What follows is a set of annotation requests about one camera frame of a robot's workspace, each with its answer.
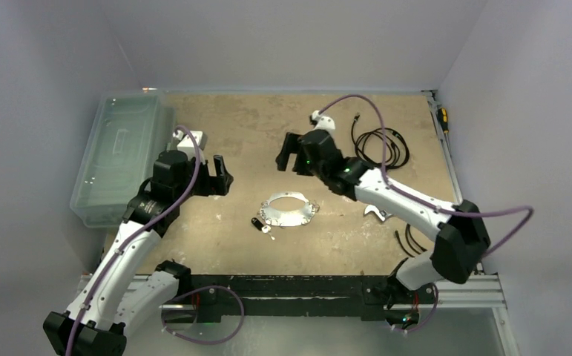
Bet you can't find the black key tag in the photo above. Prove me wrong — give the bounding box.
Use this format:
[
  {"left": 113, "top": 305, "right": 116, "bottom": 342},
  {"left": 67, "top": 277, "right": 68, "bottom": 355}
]
[{"left": 251, "top": 217, "right": 264, "bottom": 231}]

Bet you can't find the silver key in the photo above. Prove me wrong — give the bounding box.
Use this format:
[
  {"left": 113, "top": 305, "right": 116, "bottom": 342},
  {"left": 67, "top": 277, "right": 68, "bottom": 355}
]
[{"left": 260, "top": 225, "right": 275, "bottom": 241}]

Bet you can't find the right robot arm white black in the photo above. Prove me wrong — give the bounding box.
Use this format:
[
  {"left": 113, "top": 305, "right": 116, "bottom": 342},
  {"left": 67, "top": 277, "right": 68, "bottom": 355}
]
[{"left": 275, "top": 129, "right": 490, "bottom": 302}]

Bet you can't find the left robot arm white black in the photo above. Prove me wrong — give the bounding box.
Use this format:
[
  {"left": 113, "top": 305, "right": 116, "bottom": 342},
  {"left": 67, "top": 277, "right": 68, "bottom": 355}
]
[{"left": 43, "top": 151, "right": 234, "bottom": 355}]

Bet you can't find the clear plastic storage bin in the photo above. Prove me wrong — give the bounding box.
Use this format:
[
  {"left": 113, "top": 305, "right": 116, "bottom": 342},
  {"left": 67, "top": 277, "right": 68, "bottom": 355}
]
[{"left": 70, "top": 93, "right": 175, "bottom": 228}]

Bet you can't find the yellow black screwdriver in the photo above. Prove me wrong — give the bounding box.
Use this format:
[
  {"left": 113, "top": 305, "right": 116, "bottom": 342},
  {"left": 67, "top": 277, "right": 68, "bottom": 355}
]
[{"left": 436, "top": 108, "right": 449, "bottom": 134}]

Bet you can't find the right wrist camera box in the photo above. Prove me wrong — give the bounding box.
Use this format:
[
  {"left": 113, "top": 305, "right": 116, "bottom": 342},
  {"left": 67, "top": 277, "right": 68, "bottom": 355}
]
[{"left": 309, "top": 110, "right": 335, "bottom": 136}]

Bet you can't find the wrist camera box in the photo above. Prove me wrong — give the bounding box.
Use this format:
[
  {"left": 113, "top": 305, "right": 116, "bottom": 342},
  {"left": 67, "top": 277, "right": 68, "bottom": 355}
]
[
  {"left": 172, "top": 129, "right": 208, "bottom": 152},
  {"left": 309, "top": 110, "right": 335, "bottom": 136}
]

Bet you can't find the coiled black cable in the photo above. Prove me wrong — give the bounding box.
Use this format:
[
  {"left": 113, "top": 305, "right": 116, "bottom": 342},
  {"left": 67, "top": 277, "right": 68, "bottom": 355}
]
[{"left": 350, "top": 113, "right": 410, "bottom": 171}]

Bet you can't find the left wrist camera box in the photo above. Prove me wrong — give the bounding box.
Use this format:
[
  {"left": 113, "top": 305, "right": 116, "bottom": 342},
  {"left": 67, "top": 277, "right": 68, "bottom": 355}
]
[{"left": 172, "top": 129, "right": 208, "bottom": 152}]

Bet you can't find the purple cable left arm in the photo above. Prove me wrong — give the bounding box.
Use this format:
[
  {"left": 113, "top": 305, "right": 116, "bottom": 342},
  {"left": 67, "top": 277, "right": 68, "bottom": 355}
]
[{"left": 64, "top": 125, "right": 203, "bottom": 356}]

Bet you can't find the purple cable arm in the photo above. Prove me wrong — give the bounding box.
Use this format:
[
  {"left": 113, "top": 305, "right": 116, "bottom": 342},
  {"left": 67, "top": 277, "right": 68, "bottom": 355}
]
[
  {"left": 64, "top": 125, "right": 203, "bottom": 356},
  {"left": 316, "top": 94, "right": 534, "bottom": 260}
]

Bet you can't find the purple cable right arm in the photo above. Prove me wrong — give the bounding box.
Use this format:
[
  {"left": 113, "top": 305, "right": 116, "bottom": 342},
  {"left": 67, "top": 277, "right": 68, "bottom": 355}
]
[{"left": 316, "top": 94, "right": 534, "bottom": 260}]

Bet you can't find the red handled adjustable wrench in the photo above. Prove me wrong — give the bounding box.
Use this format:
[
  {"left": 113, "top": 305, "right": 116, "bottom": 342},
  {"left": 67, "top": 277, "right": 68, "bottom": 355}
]
[{"left": 364, "top": 205, "right": 393, "bottom": 223}]

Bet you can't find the black cable near wrench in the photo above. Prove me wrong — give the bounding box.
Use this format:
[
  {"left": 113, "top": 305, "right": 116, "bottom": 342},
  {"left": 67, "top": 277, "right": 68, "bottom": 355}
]
[{"left": 394, "top": 223, "right": 429, "bottom": 258}]

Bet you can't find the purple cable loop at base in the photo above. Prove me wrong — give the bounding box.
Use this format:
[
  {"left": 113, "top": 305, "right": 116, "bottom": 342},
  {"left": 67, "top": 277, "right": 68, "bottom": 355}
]
[{"left": 160, "top": 286, "right": 246, "bottom": 346}]

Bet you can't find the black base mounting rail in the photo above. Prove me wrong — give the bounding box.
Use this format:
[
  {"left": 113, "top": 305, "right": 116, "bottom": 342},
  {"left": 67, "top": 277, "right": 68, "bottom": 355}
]
[{"left": 174, "top": 274, "right": 435, "bottom": 324}]

